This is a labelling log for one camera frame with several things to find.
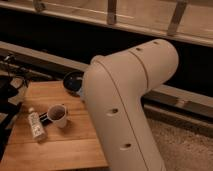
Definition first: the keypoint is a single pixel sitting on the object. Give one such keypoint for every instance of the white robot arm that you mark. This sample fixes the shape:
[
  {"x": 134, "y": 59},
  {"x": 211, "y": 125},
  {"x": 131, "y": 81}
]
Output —
[{"x": 113, "y": 86}]

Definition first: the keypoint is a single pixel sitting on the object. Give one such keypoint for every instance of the black bowl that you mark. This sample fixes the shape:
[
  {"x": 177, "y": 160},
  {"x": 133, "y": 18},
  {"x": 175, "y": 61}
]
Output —
[{"x": 72, "y": 82}]

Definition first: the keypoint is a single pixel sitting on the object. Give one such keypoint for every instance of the white cup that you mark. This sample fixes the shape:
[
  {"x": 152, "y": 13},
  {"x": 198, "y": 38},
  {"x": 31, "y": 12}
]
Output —
[{"x": 57, "y": 114}]

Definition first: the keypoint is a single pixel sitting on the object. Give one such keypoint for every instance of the small black object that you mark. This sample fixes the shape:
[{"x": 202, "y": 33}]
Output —
[{"x": 44, "y": 119}]

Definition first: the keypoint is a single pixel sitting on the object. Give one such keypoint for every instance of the white plastic bottle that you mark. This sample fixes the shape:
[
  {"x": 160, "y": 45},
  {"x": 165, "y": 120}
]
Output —
[{"x": 38, "y": 132}]

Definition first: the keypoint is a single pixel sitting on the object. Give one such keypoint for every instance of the black equipment with cables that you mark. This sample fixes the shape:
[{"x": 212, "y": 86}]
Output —
[{"x": 7, "y": 91}]

